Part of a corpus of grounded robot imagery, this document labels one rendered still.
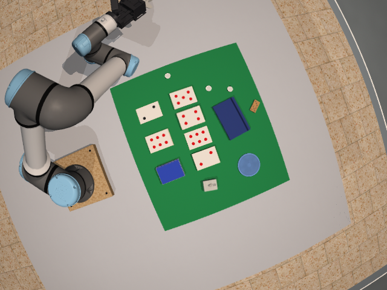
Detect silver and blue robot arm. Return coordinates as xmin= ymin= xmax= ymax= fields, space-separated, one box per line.
xmin=5 ymin=14 xmax=139 ymax=207

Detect green felt mat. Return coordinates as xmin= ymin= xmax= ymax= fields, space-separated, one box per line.
xmin=110 ymin=43 xmax=290 ymax=231

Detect blue round disc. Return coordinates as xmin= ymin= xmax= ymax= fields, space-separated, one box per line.
xmin=238 ymin=153 xmax=260 ymax=176

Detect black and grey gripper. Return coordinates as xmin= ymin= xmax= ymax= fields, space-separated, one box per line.
xmin=106 ymin=0 xmax=152 ymax=29

